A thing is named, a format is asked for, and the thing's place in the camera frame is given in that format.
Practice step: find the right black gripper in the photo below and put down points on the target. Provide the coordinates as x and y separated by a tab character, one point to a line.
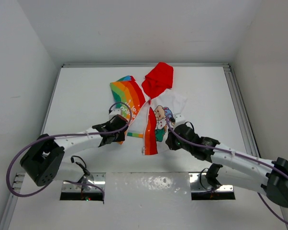
170	141

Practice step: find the aluminium frame rail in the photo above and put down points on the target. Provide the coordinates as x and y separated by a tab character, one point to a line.
214	103

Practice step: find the rainbow white kids jacket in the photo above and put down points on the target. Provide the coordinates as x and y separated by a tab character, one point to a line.
149	105

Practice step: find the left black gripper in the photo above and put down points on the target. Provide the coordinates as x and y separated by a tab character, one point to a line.
120	137

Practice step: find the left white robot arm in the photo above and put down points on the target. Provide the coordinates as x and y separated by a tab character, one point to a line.
43	161

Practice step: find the metal base plate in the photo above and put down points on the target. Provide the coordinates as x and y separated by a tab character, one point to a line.
93	187

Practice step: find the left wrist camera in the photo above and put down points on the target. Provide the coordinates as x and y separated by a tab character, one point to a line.
114	112

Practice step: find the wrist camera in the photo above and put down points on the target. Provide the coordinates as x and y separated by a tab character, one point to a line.
114	112
177	119

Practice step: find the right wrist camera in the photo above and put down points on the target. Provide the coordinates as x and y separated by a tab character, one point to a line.
177	119

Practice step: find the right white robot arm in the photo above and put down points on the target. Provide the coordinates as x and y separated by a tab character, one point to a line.
266	177

